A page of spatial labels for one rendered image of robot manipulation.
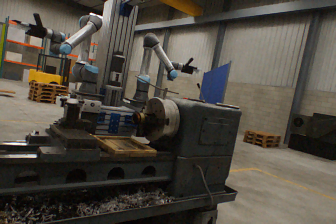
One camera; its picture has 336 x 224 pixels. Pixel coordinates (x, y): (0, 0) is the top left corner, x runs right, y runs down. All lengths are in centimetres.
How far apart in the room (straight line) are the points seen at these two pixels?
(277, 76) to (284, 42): 157
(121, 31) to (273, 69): 1095
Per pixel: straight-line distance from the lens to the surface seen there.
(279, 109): 1245
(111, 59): 244
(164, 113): 170
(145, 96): 237
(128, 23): 252
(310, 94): 1202
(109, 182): 161
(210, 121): 190
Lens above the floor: 129
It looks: 5 degrees down
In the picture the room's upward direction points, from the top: 10 degrees clockwise
